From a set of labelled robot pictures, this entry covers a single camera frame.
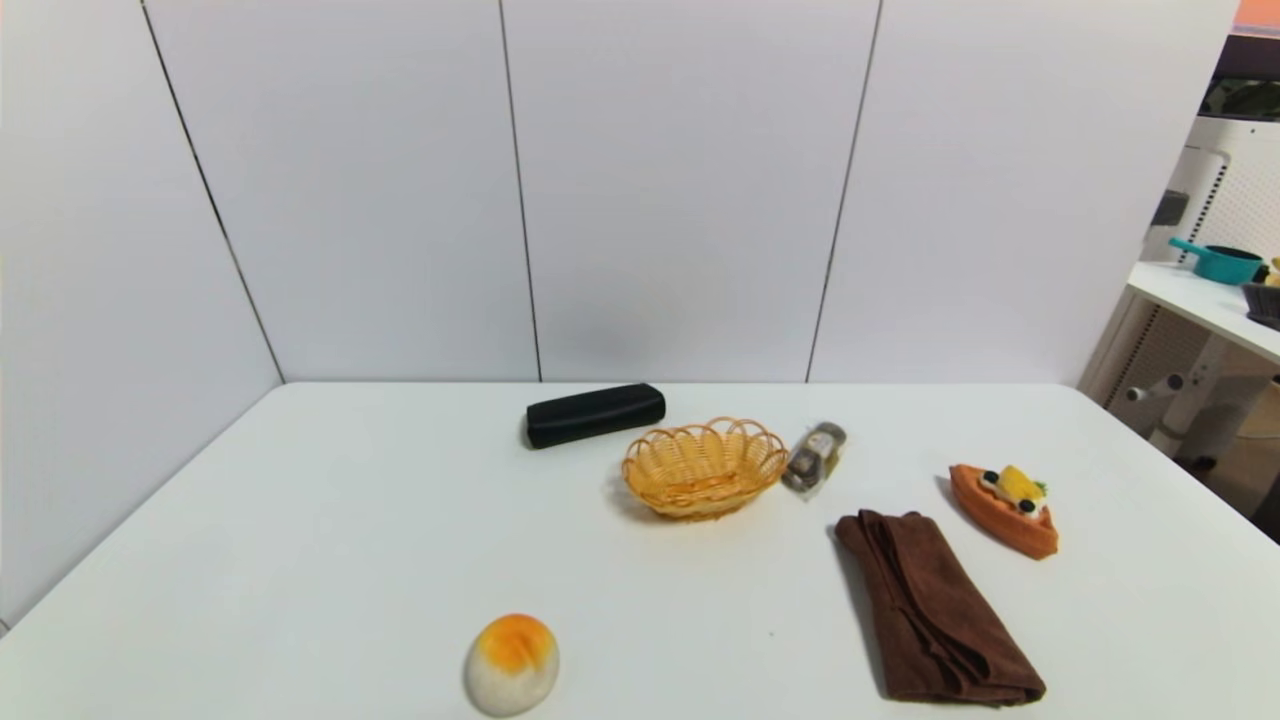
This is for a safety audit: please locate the white stand frame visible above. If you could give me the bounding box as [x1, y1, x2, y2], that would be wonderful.
[1125, 335, 1280, 461]

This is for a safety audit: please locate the orange boat-shaped toy cake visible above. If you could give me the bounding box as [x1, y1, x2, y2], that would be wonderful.
[948, 463, 1060, 561]

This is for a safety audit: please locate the yellow wicker basket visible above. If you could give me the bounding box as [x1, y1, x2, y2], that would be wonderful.
[621, 417, 790, 521]

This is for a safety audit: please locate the dark woven basket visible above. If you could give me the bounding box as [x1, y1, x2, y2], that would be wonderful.
[1242, 282, 1280, 332]

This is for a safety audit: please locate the teal pot with handle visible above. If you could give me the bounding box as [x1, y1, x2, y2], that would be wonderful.
[1168, 236, 1266, 286]

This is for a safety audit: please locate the white side table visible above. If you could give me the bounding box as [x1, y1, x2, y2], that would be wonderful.
[1127, 261, 1280, 366]

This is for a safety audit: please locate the orange and white bun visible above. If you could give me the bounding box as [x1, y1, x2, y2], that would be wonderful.
[464, 613, 561, 718]

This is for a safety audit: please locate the white pegboard panel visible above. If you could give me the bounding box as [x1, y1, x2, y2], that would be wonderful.
[1143, 115, 1280, 266]

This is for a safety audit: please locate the clear wrapped chocolate pack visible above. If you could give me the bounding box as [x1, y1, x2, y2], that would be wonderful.
[781, 421, 848, 497]

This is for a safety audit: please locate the brown towel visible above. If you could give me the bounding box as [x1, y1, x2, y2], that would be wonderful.
[834, 509, 1048, 707]

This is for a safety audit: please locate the black rectangular case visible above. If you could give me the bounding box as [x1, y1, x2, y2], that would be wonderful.
[525, 383, 667, 450]

